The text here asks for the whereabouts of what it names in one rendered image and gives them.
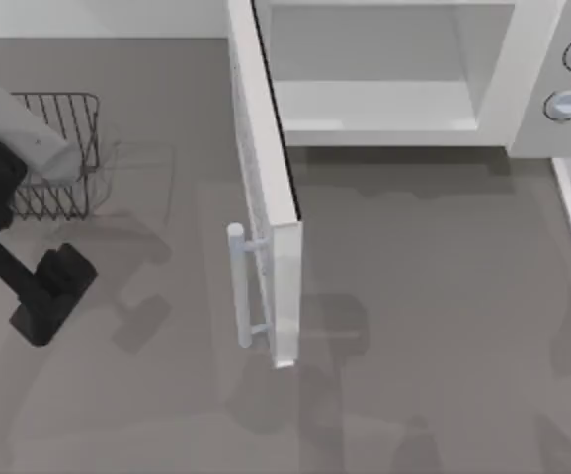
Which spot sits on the pale microwave door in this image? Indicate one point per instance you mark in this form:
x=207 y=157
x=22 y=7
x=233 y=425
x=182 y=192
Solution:
x=285 y=296

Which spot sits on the pale microwave oven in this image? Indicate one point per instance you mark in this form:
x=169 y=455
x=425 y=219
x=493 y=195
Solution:
x=527 y=99

